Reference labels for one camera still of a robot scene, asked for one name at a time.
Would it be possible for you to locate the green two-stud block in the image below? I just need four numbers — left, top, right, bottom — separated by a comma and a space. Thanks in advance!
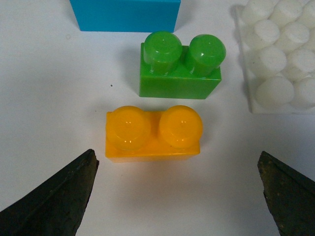
139, 31, 226, 99

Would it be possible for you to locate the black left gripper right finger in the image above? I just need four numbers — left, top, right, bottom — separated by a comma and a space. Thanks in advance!
257, 151, 315, 236

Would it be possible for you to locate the white studded base plate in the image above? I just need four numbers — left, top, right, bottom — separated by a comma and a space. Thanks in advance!
235, 0, 315, 114

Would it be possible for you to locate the blue three-stud block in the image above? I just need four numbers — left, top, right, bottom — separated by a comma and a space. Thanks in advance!
70, 0, 181, 32

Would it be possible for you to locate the yellow two-stud block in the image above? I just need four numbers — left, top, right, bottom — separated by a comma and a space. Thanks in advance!
105, 105, 203, 162

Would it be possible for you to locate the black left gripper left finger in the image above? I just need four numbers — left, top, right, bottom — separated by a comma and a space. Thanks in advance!
0, 149, 99, 236

